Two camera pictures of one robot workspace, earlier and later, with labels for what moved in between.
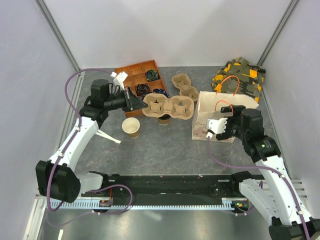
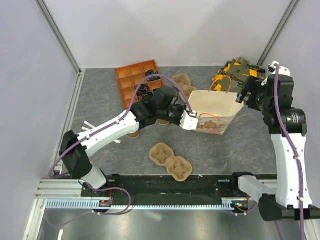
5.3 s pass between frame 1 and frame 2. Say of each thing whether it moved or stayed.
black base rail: stayed
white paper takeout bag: moved
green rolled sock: stayed
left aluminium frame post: stayed
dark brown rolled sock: stayed
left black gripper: moved
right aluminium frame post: stayed
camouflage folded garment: stayed
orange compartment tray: stayed
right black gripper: moved
